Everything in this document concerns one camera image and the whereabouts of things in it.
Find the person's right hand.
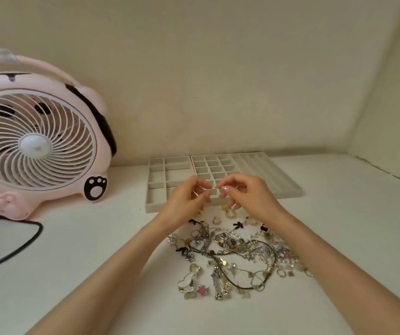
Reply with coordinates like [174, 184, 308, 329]
[217, 172, 291, 235]

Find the person's left hand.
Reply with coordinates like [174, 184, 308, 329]
[153, 176, 213, 238]

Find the grey necklace tray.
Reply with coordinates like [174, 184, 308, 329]
[229, 152, 304, 200]

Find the grey bracelet tray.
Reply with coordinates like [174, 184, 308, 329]
[145, 156, 201, 214]

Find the grey earring grid tray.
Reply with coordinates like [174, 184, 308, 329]
[190, 154, 238, 207]

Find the pile of mixed jewelry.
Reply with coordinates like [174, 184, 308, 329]
[166, 204, 314, 301]

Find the person's right forearm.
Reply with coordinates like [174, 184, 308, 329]
[273, 213, 400, 335]

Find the person's left forearm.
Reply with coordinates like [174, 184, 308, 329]
[27, 219, 172, 335]

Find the white table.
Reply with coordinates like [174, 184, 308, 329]
[0, 152, 400, 335]

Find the pink animal-shaped desk fan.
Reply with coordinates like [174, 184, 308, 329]
[0, 44, 118, 221]

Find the black power cable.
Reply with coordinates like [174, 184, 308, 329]
[0, 215, 44, 275]

